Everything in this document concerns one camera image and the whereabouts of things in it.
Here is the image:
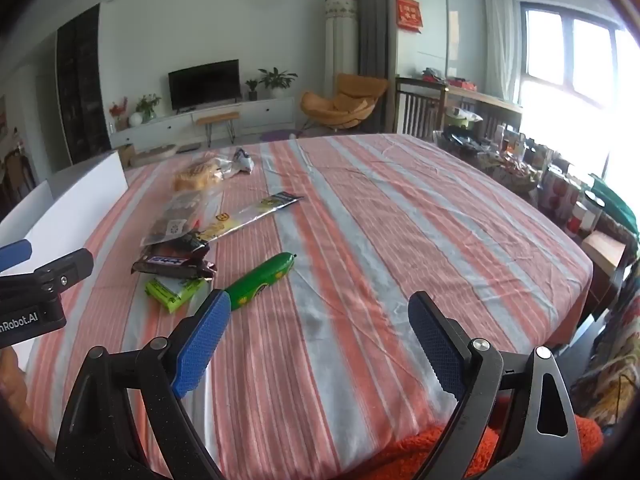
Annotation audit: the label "brown chocolate bar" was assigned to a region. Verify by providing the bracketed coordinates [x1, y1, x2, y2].
[131, 245, 217, 281]

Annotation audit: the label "window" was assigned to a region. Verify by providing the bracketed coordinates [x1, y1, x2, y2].
[520, 2, 640, 111]

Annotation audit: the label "white curtain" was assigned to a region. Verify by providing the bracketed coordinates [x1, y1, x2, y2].
[482, 0, 523, 106]

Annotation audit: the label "white television cabinet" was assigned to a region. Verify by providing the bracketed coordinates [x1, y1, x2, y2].
[109, 96, 296, 147]

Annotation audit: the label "grey curtain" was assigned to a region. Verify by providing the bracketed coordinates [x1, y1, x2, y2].
[345, 0, 398, 133]

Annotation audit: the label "clear biscuit packet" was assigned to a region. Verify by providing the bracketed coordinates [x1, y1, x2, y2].
[162, 187, 223, 221]

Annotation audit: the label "green and white snack packet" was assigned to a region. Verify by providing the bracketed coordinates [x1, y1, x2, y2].
[145, 276, 208, 315]

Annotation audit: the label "floral patterned cloth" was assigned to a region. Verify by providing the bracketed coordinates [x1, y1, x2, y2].
[570, 260, 640, 431]

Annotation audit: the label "large plant in white pot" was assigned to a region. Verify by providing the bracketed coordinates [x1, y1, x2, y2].
[257, 66, 298, 99]

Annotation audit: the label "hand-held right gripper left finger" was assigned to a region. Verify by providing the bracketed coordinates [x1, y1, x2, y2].
[54, 288, 232, 480]

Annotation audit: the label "pile of household goods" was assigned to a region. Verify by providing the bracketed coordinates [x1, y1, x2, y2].
[432, 110, 608, 233]

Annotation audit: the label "green sausage packet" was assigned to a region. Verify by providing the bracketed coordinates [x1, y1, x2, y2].
[224, 251, 297, 311]

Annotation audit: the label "wooden bench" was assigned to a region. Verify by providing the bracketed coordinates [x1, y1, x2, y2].
[194, 111, 241, 148]

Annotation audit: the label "black television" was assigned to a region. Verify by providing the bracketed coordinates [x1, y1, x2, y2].
[168, 59, 241, 111]

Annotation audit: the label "red wall hanging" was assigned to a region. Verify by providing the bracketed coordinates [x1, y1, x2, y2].
[396, 0, 425, 33]

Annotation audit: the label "white and blue snack packet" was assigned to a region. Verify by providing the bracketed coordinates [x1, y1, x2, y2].
[222, 147, 256, 178]

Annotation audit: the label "black display cabinet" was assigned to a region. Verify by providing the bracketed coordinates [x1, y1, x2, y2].
[55, 4, 112, 166]

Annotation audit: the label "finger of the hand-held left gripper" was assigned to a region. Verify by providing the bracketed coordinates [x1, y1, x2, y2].
[31, 248, 95, 295]
[0, 239, 34, 273]

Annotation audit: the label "person's left forearm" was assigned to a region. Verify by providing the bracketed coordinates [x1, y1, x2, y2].
[0, 347, 28, 421]

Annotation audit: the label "white cardboard box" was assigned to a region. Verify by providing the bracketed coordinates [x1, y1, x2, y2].
[0, 151, 127, 376]

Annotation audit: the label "long clear candy packet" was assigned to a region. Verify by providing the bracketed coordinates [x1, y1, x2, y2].
[197, 191, 305, 246]

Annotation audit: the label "dark snack packet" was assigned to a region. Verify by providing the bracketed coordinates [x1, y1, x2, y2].
[140, 212, 201, 248]

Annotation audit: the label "green plastic container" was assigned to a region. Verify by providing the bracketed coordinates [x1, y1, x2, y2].
[590, 172, 640, 236]

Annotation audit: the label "bread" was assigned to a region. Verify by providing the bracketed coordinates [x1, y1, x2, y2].
[172, 156, 226, 192]

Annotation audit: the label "orange lounge chair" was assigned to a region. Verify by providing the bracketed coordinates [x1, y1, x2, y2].
[300, 73, 390, 135]

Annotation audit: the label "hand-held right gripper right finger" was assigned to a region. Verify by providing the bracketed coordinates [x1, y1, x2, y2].
[407, 291, 583, 480]

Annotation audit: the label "wooden crib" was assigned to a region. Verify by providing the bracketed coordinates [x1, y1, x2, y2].
[395, 76, 523, 141]

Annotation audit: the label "green plant in glass vase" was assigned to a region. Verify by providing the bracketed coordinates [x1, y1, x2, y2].
[135, 93, 162, 123]

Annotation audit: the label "orange fleece clothing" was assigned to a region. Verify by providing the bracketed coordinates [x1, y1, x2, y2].
[370, 400, 606, 480]

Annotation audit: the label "red flowers in pot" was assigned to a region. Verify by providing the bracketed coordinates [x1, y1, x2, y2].
[109, 99, 130, 131]

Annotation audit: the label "wooden dining chair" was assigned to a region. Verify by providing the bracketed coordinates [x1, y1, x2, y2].
[0, 152, 36, 201]

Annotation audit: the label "striped tablecloth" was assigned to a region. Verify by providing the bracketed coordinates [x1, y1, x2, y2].
[25, 132, 593, 480]

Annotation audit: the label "white standing air conditioner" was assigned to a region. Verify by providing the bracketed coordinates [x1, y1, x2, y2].
[324, 0, 359, 93]

